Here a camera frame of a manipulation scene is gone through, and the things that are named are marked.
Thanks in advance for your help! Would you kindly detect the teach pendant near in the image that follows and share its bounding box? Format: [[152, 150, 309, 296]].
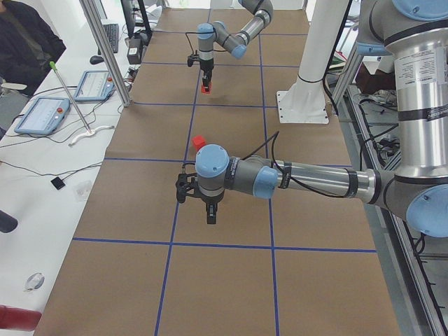
[[14, 97, 71, 135]]

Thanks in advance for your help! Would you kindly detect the black keyboard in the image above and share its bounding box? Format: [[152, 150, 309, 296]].
[[102, 23, 120, 53]]

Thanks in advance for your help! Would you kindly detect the teach pendant far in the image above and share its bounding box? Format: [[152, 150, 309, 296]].
[[73, 70, 115, 102]]

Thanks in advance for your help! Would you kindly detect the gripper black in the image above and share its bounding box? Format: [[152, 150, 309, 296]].
[[199, 186, 224, 225], [200, 59, 213, 88]]

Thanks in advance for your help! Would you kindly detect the aluminium frame post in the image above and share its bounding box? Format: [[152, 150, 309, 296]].
[[79, 0, 131, 108]]

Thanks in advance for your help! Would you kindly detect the red block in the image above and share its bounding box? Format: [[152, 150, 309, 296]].
[[201, 83, 212, 95], [191, 135, 207, 151]]

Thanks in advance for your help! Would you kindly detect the black power adapter box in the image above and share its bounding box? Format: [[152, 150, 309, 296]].
[[127, 38, 143, 65]]

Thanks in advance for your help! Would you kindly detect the small black square pad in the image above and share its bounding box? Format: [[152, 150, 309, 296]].
[[50, 176, 66, 190]]

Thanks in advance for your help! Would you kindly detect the white camera pole base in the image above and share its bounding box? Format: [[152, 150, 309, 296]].
[[276, 0, 351, 125]]

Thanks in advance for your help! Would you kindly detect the metal rod green tip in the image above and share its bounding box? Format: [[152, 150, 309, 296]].
[[49, 61, 95, 146]]

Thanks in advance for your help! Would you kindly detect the black computer mouse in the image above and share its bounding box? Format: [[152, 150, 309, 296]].
[[90, 55, 104, 65]]

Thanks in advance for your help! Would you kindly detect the seated person dark jacket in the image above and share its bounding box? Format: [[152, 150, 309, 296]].
[[1, 1, 66, 96]]

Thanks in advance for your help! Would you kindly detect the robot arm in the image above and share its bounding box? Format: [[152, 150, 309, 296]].
[[188, 0, 274, 94], [188, 1, 447, 238]]

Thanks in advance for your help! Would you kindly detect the brown paper table cover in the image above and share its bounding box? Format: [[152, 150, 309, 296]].
[[36, 9, 400, 335]]

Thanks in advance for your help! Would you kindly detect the teach pendant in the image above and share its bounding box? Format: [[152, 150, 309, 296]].
[[14, 97, 71, 135], [73, 70, 115, 102]]

